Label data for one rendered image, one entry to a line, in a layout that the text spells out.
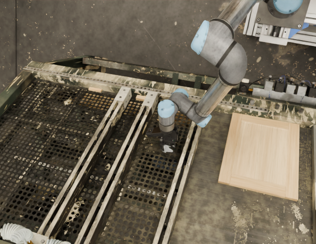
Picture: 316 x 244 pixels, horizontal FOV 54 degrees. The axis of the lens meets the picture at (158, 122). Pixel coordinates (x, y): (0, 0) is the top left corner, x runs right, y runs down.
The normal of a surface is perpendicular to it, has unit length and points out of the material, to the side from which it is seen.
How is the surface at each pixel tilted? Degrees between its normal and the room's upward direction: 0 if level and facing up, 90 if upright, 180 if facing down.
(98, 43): 0
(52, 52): 0
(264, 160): 60
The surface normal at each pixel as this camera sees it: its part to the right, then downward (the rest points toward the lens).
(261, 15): -0.29, 0.28
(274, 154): -0.05, -0.67
